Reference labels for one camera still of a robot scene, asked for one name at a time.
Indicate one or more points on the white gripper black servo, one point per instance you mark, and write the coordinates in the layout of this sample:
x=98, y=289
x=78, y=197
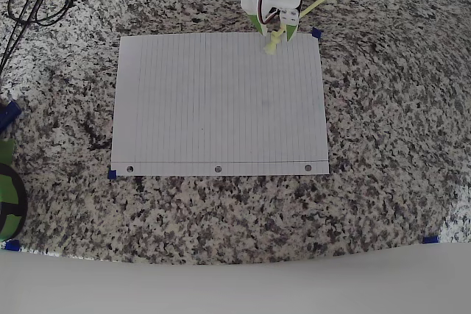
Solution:
x=262, y=24

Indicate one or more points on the blue tape piece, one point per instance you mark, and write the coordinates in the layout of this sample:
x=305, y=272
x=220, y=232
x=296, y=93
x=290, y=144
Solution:
x=12, y=245
x=9, y=114
x=112, y=174
x=430, y=240
x=316, y=33

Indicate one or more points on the lined white paper sheet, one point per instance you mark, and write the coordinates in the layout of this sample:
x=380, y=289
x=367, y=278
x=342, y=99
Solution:
x=221, y=126

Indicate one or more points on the green tape piece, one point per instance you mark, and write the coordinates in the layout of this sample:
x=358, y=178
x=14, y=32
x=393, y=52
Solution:
x=5, y=150

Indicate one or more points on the green and black tape roll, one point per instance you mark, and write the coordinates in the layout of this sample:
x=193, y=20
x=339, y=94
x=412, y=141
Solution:
x=7, y=189

